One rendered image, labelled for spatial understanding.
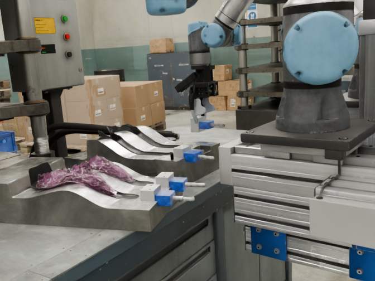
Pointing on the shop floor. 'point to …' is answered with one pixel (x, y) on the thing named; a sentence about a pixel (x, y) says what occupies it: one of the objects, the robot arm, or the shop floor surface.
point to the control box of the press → (49, 55)
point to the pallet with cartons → (143, 103)
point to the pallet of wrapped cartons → (85, 109)
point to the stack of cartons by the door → (227, 89)
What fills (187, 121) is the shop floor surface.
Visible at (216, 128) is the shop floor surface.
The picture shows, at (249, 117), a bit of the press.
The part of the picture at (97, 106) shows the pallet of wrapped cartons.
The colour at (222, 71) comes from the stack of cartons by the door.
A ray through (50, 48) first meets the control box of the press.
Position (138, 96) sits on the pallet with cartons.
